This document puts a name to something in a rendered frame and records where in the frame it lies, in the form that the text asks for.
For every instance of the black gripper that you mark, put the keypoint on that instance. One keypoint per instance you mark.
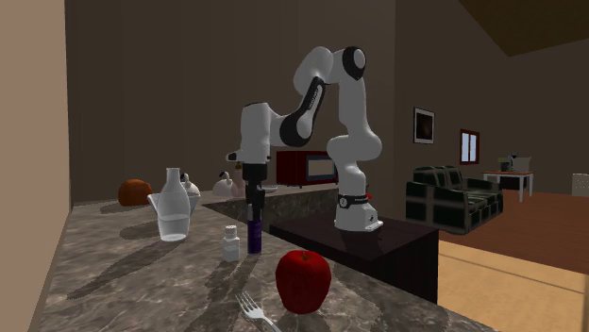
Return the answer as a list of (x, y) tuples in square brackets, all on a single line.
[(254, 174)]

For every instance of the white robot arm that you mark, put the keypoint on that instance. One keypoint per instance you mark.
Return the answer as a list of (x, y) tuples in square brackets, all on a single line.
[(352, 124)]

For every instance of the pink bottle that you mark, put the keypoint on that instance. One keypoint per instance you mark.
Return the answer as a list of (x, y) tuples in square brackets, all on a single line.
[(238, 186)]

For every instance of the grey plate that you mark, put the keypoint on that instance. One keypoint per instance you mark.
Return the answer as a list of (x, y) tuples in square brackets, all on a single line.
[(270, 188)]

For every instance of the white kettle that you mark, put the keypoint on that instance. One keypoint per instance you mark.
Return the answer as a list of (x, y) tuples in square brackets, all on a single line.
[(222, 187)]

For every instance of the red microwave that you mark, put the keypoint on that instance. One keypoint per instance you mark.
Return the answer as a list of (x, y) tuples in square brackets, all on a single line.
[(292, 169)]

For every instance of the purple bottle with grey cap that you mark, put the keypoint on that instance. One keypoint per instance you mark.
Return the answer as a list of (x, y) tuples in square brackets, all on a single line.
[(254, 237)]

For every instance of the white teapot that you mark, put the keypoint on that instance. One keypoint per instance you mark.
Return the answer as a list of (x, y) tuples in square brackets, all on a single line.
[(192, 186)]

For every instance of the small white bottle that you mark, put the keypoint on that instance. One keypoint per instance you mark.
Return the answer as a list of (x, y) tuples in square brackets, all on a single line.
[(231, 246)]

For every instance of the clear glass carafe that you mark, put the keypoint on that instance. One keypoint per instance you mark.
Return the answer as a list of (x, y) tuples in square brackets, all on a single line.
[(173, 207)]

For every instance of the red apple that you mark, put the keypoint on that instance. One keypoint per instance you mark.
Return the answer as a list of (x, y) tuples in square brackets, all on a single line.
[(302, 280)]

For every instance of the orange round loaf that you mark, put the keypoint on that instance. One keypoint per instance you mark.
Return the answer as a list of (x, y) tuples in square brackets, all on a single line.
[(134, 193)]

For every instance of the silver fork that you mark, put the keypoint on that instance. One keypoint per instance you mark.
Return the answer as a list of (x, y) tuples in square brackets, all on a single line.
[(252, 309)]

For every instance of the dark robot stand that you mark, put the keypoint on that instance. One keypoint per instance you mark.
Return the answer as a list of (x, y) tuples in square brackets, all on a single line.
[(395, 250)]

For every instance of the black sofa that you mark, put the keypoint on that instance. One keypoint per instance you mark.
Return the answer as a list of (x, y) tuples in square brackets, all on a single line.
[(453, 202)]

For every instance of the red framed window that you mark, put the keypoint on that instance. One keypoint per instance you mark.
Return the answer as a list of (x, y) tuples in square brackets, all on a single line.
[(469, 146)]

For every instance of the white table with red top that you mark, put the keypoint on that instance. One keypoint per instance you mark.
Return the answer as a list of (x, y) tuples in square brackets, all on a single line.
[(508, 173)]

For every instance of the white chair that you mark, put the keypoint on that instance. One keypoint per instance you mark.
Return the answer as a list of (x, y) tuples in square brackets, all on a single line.
[(581, 185)]

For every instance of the dark wall picture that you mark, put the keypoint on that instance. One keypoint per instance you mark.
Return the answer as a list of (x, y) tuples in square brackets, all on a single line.
[(424, 126)]

